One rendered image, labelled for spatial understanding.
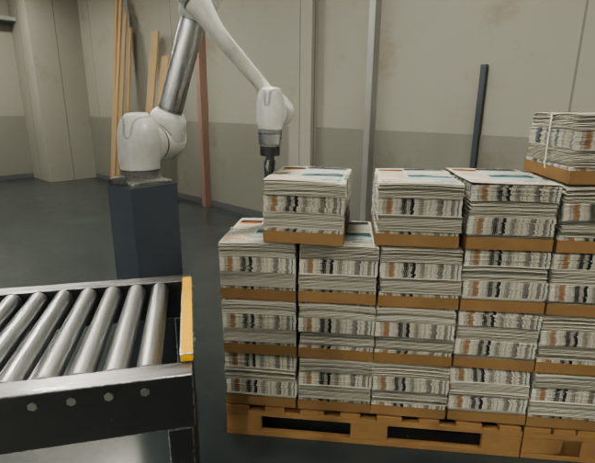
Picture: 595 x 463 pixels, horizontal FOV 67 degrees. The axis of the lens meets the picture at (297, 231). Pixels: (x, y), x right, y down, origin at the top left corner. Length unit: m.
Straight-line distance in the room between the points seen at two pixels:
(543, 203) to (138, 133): 1.46
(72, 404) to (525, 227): 1.40
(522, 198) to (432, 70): 2.50
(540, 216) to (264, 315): 1.02
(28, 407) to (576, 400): 1.76
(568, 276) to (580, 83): 2.08
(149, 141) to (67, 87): 7.16
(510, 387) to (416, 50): 2.91
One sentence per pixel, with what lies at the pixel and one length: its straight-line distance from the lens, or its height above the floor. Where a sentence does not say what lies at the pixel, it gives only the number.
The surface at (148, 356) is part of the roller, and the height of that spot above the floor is 0.80.
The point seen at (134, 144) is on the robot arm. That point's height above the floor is 1.16.
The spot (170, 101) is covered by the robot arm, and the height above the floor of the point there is 1.32.
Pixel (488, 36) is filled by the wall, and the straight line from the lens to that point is 3.87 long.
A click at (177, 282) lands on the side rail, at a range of 1.38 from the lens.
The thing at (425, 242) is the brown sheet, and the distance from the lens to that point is 1.60.
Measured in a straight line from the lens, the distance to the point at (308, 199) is 1.53.
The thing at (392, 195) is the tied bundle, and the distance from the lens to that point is 1.55.
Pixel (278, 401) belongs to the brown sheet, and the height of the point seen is 0.17.
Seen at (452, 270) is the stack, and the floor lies 0.75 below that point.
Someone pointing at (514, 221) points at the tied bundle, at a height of 0.94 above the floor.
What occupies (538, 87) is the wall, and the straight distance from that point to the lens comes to 3.71.
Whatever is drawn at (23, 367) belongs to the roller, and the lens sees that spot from 1.09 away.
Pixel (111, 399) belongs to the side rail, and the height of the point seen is 0.77.
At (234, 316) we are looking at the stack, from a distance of 1.74.
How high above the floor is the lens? 1.30
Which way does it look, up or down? 16 degrees down
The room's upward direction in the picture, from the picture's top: straight up
